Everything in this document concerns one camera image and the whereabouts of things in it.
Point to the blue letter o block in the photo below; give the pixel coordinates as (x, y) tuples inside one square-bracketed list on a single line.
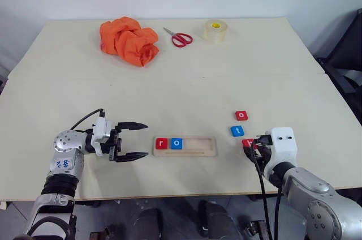
[(176, 143)]

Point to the clear tape roll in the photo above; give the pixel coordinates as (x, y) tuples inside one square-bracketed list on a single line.
[(215, 32)]

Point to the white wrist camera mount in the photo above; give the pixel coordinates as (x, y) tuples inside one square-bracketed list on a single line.
[(282, 146), (101, 135)]

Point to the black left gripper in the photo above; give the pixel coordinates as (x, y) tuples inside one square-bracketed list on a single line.
[(116, 143)]

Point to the red letter r block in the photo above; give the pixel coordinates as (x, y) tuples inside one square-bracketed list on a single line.
[(162, 143)]

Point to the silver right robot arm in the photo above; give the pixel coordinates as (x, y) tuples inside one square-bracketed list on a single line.
[(316, 194)]

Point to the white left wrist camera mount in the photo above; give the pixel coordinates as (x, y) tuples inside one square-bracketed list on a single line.
[(101, 135)]

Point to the wooden letter tray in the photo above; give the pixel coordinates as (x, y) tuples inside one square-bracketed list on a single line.
[(198, 145)]

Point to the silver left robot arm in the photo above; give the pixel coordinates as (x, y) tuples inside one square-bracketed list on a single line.
[(66, 155)]

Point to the red letter o block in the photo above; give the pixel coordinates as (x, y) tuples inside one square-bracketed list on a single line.
[(241, 115)]

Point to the red letter b block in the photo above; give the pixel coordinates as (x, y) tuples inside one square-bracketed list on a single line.
[(248, 142)]

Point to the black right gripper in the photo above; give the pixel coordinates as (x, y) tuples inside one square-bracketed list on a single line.
[(265, 157)]

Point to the dark brown foot piece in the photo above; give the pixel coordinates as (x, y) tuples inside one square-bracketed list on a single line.
[(106, 234), (256, 230)]

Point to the black chair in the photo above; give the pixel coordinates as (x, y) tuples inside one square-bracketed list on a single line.
[(345, 61)]

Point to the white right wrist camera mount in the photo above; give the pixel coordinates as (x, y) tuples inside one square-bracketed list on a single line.
[(282, 146)]

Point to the dark rounded shape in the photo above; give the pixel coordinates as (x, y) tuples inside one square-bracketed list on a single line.
[(219, 221), (148, 224)]

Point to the blue letter t block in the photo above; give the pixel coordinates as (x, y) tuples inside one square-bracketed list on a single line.
[(237, 130)]

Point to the crumpled orange cloth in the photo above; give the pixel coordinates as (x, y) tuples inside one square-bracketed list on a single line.
[(127, 40)]

